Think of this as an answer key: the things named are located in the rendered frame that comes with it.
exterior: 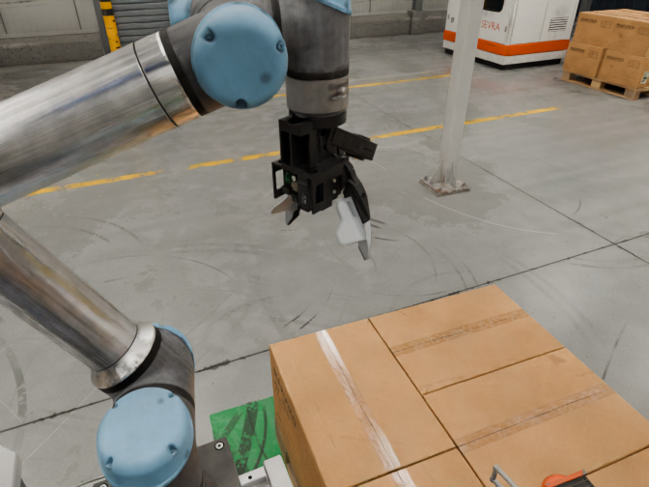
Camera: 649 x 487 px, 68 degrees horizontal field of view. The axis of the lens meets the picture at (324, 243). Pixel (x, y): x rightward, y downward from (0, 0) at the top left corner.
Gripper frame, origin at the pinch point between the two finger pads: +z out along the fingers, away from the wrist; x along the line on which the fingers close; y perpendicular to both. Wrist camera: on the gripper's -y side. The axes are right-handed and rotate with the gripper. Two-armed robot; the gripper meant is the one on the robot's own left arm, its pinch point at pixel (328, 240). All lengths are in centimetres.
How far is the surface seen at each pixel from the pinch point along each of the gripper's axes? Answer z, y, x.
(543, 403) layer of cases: 87, -75, 26
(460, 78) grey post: 52, -297, -120
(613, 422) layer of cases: 87, -82, 45
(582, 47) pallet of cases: 95, -728, -143
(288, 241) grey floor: 141, -153, -163
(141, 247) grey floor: 141, -82, -234
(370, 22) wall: 114, -840, -585
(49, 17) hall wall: 74, -320, -857
